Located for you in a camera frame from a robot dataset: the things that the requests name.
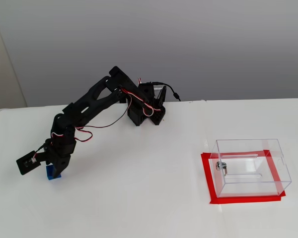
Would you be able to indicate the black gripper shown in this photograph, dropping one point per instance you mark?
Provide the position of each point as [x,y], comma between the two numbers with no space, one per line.
[61,162]

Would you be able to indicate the blue lego brick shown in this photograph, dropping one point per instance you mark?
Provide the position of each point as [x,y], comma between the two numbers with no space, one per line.
[49,173]

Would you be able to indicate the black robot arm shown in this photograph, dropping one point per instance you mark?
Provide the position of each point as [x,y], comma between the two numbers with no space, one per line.
[125,81]

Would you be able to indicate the silver metal box lock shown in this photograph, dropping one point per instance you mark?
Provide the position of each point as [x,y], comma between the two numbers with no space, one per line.
[219,165]

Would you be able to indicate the transparent plastic box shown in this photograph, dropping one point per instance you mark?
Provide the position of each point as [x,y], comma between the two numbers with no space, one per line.
[238,188]

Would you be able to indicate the red tape strip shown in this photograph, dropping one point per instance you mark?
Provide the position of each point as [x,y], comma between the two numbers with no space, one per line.
[213,156]
[207,171]
[275,173]
[245,199]

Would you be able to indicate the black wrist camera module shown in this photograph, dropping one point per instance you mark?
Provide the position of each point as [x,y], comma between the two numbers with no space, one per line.
[21,168]

